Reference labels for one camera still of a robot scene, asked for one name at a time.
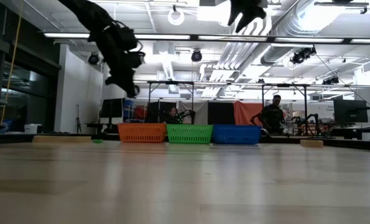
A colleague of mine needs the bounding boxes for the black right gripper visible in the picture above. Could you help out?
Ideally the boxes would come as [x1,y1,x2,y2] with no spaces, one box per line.
[228,0,267,34]

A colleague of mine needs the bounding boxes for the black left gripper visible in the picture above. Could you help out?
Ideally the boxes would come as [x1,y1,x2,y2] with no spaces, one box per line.
[90,27,146,99]

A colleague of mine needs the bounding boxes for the blue bin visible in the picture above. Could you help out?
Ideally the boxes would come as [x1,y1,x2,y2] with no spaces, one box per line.
[123,99,134,121]

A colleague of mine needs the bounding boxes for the black computer monitor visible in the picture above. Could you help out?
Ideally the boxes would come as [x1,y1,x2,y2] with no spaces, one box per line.
[99,98,126,119]
[333,99,369,124]

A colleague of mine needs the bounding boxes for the red object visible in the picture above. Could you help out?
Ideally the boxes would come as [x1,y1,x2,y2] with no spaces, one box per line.
[132,106,146,121]

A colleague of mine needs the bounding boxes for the black ceiling spotlight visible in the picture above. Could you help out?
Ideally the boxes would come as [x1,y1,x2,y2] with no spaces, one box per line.
[321,76,340,85]
[88,52,100,66]
[190,49,203,63]

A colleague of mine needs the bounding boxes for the black panel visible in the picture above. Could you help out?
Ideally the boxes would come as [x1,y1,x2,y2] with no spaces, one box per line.
[207,101,235,126]
[147,101,178,124]

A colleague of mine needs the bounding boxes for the orange plastic basket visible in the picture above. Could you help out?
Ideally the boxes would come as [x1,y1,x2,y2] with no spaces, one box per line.
[117,123,167,144]

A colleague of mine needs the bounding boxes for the black tripod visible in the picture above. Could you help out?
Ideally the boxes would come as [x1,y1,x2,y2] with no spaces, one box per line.
[75,104,83,134]

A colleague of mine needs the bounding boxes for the seated person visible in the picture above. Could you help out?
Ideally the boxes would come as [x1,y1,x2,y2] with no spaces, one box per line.
[163,106,185,125]

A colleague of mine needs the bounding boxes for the long ceiling light strip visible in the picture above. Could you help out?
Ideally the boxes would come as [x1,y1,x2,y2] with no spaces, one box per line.
[43,32,370,45]

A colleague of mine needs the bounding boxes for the black spotlight cluster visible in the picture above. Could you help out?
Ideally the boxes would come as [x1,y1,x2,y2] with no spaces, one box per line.
[290,45,317,65]

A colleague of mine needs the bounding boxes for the long wooden block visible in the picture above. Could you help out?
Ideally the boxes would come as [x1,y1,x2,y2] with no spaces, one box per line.
[32,135,93,144]

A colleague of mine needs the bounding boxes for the gray cloth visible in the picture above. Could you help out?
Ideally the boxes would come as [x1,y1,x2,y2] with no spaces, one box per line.
[176,100,209,125]

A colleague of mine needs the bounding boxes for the green plastic basket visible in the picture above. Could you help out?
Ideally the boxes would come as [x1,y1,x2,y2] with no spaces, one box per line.
[165,124,214,144]

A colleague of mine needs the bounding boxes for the orange cloth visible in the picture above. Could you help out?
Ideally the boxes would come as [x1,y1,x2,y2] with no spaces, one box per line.
[233,100,264,126]

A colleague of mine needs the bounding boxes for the white box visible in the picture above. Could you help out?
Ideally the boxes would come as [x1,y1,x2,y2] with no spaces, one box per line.
[24,123,44,134]

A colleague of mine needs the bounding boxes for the standing person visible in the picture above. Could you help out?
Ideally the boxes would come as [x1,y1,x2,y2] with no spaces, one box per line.
[249,94,287,135]

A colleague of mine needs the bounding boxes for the blue plastic basket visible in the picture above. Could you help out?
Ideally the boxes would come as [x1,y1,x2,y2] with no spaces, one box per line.
[211,124,262,145]

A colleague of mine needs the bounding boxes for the small wooden block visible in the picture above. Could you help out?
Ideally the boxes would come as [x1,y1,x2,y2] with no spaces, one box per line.
[300,139,325,148]

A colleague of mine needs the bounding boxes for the silver ceiling duct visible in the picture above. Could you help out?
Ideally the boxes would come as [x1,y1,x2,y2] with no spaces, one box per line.
[259,0,331,66]

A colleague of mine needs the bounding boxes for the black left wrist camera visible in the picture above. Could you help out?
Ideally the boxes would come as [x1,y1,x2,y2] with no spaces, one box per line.
[114,20,139,51]

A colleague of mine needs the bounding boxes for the black metal frame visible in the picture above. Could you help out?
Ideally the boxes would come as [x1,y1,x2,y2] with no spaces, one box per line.
[261,83,308,135]
[146,80,195,124]

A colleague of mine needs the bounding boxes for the white ring lamp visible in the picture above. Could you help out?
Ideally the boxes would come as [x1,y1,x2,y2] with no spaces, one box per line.
[167,8,185,27]

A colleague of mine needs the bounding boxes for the yellow rope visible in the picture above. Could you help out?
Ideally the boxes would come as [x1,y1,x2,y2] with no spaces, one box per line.
[0,0,24,126]

